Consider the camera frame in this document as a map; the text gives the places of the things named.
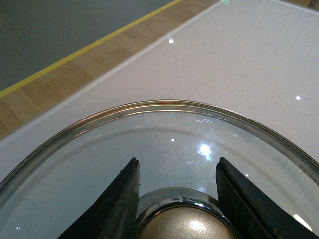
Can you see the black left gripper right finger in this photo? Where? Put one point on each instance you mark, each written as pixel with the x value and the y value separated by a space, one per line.
pixel 250 211

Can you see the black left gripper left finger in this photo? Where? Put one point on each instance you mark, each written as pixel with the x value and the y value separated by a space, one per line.
pixel 113 213

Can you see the glass pot lid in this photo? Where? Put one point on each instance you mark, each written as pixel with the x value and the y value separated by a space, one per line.
pixel 178 145

